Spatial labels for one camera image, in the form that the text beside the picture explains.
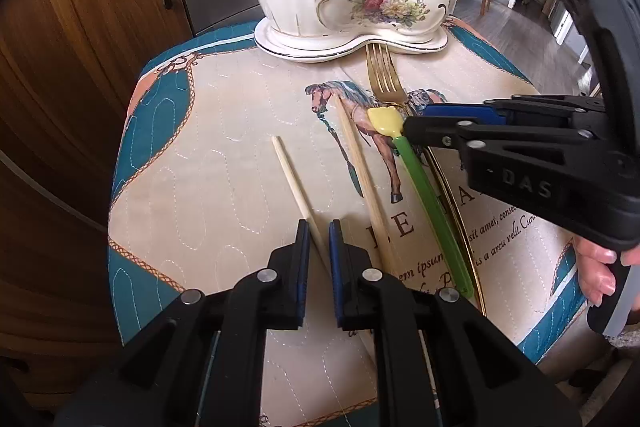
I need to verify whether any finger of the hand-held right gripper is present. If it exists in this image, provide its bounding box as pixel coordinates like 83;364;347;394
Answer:
424;95;608;132
402;116;608;152

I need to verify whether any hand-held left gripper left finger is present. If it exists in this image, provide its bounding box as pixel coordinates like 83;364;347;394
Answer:
52;218;312;427

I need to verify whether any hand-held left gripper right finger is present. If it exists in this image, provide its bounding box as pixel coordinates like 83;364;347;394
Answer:
328;219;581;427

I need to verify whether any gold fork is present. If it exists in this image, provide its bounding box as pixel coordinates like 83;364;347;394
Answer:
365;43;490;317

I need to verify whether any green handled yellow tip utensil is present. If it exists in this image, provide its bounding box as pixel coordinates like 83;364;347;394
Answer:
366;105;476;299

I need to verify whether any wooden chopstick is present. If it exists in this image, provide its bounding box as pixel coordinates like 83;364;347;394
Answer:
333;97;403;278
271;135;333;275

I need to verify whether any person's right hand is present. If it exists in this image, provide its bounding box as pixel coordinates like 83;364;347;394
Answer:
573;236;640;308

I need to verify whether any printed quilted horse table cloth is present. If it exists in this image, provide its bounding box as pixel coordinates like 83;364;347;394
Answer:
107;14;588;413

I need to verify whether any wooden cabinet door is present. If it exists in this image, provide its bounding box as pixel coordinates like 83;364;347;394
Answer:
47;0;196;118
0;0;131;408

